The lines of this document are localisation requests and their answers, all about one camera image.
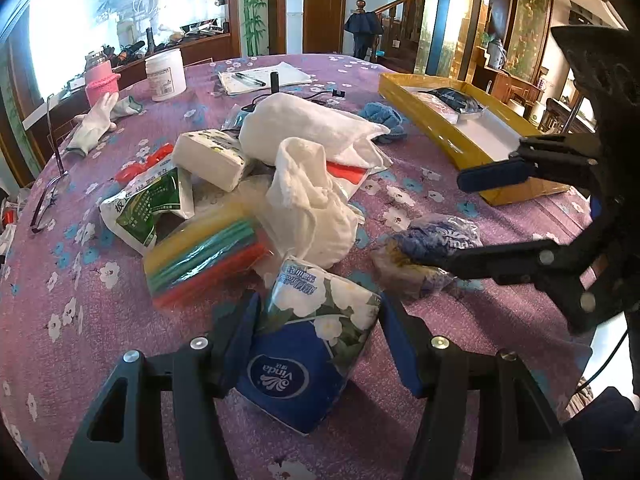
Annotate yellow box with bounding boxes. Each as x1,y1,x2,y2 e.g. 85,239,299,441
377,72,571,207

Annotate white notepad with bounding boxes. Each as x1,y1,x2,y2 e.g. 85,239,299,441
218,61,313,96

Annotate blue cloth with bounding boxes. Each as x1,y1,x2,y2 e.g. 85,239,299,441
360,102,407,146

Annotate wooden sideboard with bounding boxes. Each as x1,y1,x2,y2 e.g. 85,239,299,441
20,35,241,126

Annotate beige packet with red label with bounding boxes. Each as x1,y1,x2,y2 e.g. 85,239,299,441
325,159,383,200

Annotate blue printed plastic pack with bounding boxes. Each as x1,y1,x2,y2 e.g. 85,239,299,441
371,212,485,303

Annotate black power adapter with cable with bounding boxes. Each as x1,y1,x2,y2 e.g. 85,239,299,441
240,89,349,113

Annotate red wrapped blue towel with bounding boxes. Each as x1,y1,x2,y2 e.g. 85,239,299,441
115,142,174,184

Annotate wooden door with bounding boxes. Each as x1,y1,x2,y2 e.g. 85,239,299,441
303,0,348,53

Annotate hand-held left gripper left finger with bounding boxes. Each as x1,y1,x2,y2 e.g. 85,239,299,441
59,291,263,480

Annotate green and white bag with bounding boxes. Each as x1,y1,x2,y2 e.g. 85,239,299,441
99,160,196,256

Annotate multicolour cloth pack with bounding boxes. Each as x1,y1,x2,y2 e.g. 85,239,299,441
144,202,273,311

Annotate purple floral tablecloth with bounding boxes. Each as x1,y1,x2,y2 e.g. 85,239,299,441
0,54,608,480

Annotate framed landscape painting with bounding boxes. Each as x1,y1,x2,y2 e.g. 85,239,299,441
507,0,553,81

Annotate clear bag with blue cylinder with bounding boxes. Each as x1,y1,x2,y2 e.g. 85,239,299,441
220,104,252,133

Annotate black packet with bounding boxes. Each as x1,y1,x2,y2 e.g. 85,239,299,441
430,87,483,113

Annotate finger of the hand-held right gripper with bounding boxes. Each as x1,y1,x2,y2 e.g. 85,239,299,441
426,219,627,334
456,131,602,193

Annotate wooden stair railing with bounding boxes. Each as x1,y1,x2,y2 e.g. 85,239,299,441
375,0,426,61

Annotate gold and black pillar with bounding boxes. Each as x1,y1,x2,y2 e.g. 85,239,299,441
414,0,496,78

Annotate bamboo painted panel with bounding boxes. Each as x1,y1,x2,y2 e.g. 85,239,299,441
237,0,268,56

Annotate white cloth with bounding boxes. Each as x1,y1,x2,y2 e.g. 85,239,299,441
265,137,366,269

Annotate white thermos flask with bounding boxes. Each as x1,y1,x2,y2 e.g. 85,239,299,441
487,37,507,70

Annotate eyeglasses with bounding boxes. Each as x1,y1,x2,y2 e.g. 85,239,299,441
30,95,71,235

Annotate dark jacket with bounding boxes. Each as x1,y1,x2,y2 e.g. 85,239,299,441
344,10,385,58

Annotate white tissue pack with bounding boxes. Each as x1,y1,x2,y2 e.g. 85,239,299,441
171,129,256,192

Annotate white plastic jar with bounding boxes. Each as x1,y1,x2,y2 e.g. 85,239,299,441
145,49,187,102

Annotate person's right forearm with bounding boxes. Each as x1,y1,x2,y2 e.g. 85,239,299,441
565,385,640,480

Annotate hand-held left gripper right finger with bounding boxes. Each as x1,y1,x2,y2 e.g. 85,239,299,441
377,294,583,480

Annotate blue floral tissue pack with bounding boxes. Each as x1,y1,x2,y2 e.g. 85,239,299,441
235,255,383,436

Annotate pink knitted bottle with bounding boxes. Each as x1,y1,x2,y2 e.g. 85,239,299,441
84,50,122,107

